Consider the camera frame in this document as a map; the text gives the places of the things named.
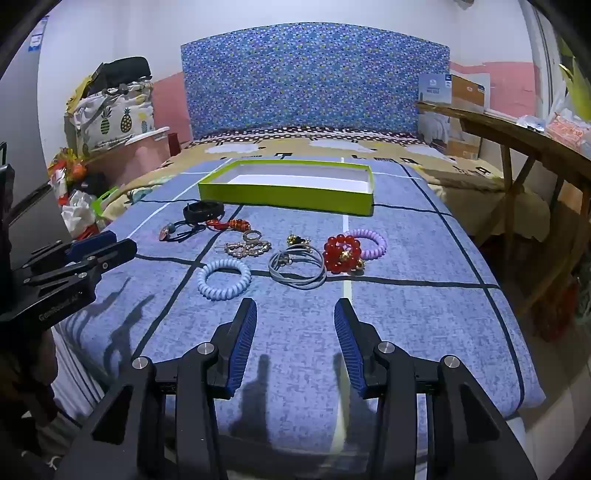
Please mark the pink storage box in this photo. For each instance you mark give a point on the pink storage box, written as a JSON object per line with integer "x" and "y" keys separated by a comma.
{"x": 138, "y": 159}

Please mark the rhinestone hair clip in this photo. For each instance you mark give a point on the rhinestone hair clip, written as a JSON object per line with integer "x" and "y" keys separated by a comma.
{"x": 249, "y": 249}

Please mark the blue checked blanket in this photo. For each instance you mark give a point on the blue checked blanket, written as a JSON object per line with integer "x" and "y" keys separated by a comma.
{"x": 415, "y": 323}

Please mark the gold black brooch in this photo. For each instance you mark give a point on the gold black brooch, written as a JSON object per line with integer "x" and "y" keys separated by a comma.
{"x": 295, "y": 240}

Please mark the green cardboard box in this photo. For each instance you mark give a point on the green cardboard box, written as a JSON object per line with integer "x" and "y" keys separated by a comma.
{"x": 286, "y": 199}

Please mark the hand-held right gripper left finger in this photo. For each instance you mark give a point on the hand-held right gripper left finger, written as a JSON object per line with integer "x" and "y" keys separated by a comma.
{"x": 243, "y": 341}

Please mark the white plastic bag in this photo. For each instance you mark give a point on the white plastic bag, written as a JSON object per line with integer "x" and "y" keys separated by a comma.
{"x": 78, "y": 212}

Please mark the blue floral headboard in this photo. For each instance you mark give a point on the blue floral headboard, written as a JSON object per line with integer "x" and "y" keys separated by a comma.
{"x": 314, "y": 78}

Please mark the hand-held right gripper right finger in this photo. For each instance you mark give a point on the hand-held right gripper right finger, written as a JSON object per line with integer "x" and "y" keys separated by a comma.
{"x": 347, "y": 341}

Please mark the pineapple print bag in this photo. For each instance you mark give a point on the pineapple print bag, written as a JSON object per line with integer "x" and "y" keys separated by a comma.
{"x": 117, "y": 120}

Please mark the yellow printed bed sheet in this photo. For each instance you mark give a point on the yellow printed bed sheet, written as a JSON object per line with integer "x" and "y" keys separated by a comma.
{"x": 318, "y": 151}

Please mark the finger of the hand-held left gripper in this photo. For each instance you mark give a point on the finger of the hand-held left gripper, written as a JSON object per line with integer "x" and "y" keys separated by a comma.
{"x": 90, "y": 244}
{"x": 108, "y": 258}

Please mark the colourful snack bags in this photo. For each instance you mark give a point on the colourful snack bags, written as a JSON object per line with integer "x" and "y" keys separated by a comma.
{"x": 67, "y": 168}

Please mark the white lid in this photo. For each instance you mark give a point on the white lid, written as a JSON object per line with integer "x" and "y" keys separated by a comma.
{"x": 147, "y": 136}

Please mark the white blue carton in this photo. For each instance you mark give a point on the white blue carton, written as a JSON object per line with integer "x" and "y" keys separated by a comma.
{"x": 434, "y": 87}

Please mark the brown cardboard box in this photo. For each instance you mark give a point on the brown cardboard box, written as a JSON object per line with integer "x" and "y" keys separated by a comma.
{"x": 468, "y": 92}

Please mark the clear plastic bags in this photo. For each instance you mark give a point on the clear plastic bags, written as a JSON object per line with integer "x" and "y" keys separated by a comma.
{"x": 568, "y": 129}

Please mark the grey metal cabinet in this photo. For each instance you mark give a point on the grey metal cabinet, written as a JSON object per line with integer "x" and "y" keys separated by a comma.
{"x": 27, "y": 138}

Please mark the black bag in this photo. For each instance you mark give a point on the black bag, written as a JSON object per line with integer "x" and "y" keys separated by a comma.
{"x": 122, "y": 69}

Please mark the printed carton under table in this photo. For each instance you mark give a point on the printed carton under table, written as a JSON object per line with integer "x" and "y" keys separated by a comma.
{"x": 443, "y": 131}

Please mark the wooden table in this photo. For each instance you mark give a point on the wooden table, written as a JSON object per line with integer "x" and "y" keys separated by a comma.
{"x": 521, "y": 134}

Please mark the green plastic basket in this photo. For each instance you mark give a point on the green plastic basket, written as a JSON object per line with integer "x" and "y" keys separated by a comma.
{"x": 104, "y": 201}

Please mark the black wrist band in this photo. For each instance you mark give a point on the black wrist band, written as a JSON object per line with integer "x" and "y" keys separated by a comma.
{"x": 194, "y": 215}

